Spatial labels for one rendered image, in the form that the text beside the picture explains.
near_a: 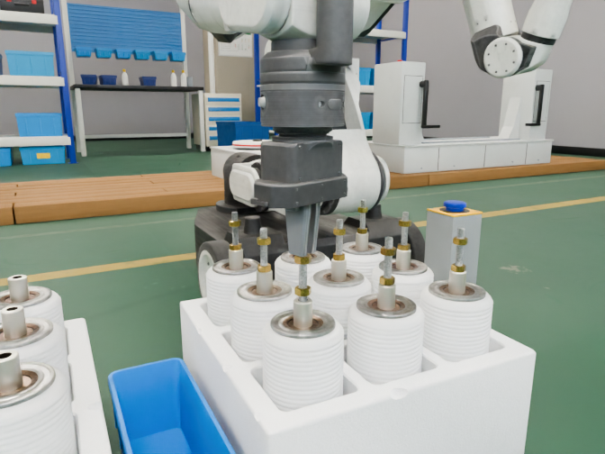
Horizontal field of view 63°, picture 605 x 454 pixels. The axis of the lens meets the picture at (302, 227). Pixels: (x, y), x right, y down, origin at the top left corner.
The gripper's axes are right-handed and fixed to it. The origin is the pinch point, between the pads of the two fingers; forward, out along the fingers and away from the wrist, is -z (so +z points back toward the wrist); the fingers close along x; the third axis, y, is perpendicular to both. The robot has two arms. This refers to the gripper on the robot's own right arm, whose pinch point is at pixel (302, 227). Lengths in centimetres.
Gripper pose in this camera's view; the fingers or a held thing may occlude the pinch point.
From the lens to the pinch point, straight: 54.4
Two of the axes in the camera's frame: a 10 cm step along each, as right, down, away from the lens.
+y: -7.4, -1.6, 6.5
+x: 6.7, -1.7, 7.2
